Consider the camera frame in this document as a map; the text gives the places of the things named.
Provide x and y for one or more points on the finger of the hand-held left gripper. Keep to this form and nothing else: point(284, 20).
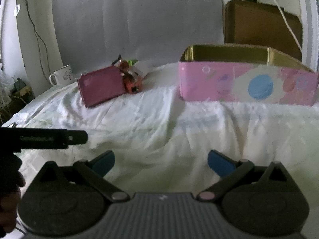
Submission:
point(74, 137)

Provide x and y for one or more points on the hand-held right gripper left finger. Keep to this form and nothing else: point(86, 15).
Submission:
point(104, 163)

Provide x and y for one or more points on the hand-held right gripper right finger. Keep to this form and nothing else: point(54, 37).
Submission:
point(220, 164)

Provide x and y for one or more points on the maroon zip pouch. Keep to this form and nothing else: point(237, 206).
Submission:
point(99, 87)

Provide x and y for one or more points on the pink tin box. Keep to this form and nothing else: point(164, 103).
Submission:
point(211, 84)

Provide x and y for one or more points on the white plastic piece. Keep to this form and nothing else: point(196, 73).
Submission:
point(140, 69)

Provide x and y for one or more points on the person's left hand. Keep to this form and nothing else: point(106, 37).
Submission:
point(10, 204)

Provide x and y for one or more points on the dark small box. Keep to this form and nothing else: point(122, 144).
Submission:
point(21, 87)

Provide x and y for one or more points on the white mug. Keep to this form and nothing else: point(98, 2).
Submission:
point(62, 76)

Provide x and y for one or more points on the white bedsheet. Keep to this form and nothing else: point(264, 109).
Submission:
point(162, 119)

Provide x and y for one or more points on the red orange packet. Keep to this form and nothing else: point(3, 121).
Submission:
point(124, 67)

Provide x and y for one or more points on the green packet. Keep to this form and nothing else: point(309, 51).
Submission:
point(132, 61)

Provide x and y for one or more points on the grey backdrop board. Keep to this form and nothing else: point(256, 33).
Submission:
point(124, 17)

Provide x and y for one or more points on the white wall hook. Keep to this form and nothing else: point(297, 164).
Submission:
point(17, 10)

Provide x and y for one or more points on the white window frame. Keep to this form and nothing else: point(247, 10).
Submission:
point(307, 17)

